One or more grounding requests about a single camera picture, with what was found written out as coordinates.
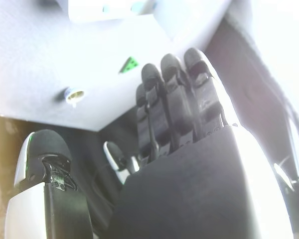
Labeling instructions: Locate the white power strip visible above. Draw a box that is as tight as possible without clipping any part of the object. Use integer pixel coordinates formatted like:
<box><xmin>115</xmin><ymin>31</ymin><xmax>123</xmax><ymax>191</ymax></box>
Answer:
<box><xmin>68</xmin><ymin>0</ymin><xmax>158</xmax><ymax>23</ymax></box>

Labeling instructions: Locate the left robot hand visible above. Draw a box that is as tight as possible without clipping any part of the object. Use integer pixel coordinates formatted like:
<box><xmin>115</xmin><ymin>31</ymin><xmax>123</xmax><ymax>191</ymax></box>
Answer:
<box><xmin>4</xmin><ymin>47</ymin><xmax>263</xmax><ymax>239</ymax></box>

